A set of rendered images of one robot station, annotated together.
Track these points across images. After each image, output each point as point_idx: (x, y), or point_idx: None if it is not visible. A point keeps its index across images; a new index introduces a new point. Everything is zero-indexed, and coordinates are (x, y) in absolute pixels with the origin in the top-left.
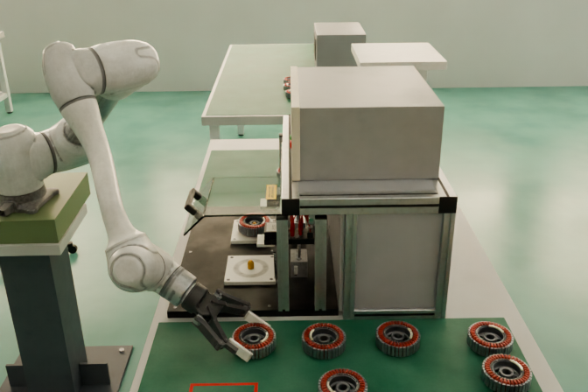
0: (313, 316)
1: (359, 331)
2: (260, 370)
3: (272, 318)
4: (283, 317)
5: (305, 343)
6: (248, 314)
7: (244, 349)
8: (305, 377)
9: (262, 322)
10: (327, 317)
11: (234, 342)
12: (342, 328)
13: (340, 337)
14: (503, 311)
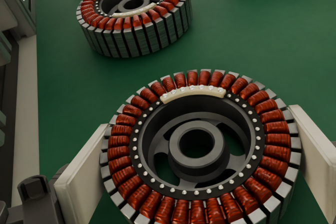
0: (18, 83)
1: (75, 3)
2: (308, 96)
3: (26, 177)
4: (17, 149)
5: (173, 10)
6: (75, 185)
7: (310, 118)
8: (261, 12)
9: (100, 138)
10: (23, 59)
11: (331, 143)
12: (68, 23)
13: None
14: None
